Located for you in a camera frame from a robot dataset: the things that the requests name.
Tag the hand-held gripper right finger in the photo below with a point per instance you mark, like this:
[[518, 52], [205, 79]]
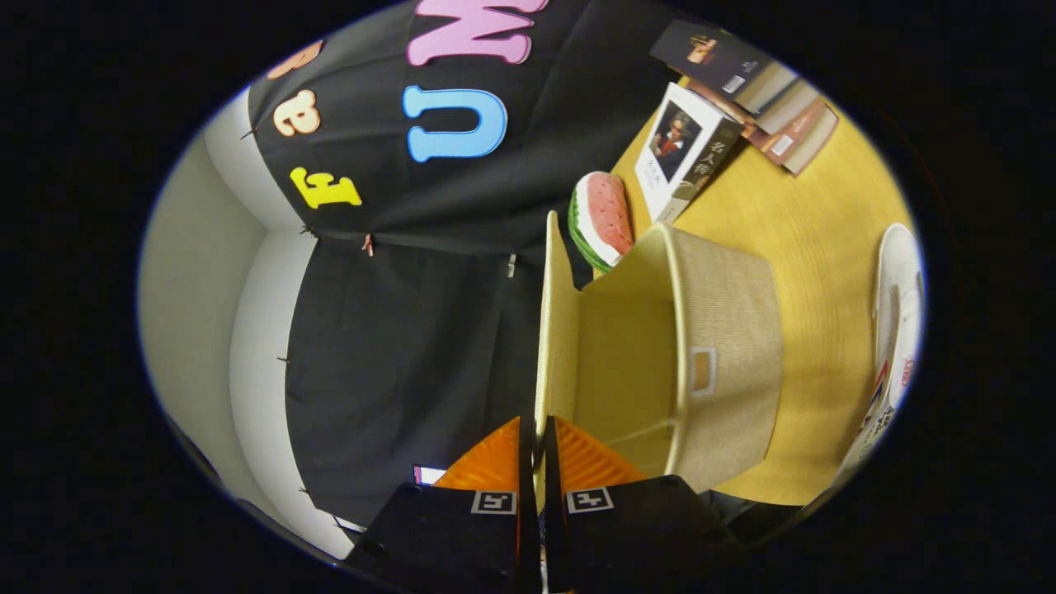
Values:
[[551, 528]]

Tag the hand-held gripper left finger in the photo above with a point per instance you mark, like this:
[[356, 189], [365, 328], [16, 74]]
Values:
[[528, 528]]

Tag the beige fabric storage box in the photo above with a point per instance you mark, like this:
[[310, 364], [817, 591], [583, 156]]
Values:
[[726, 355]]

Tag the white canvas shoe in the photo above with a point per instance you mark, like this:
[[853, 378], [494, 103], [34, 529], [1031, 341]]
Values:
[[898, 313]]

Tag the watermelon slice toy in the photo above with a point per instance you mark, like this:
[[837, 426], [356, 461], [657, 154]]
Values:
[[606, 219]]

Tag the small copper clip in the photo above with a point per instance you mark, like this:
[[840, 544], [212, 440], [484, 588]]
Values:
[[368, 244]]

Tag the white portrait cover book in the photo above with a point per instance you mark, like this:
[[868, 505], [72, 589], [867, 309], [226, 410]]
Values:
[[681, 148]]

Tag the brown cover book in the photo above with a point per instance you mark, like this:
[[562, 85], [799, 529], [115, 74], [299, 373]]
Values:
[[800, 136]]

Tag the cream-edged book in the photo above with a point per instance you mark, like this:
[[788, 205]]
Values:
[[788, 107]]

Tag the black cover book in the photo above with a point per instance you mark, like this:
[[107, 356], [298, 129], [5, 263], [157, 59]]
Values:
[[718, 58]]

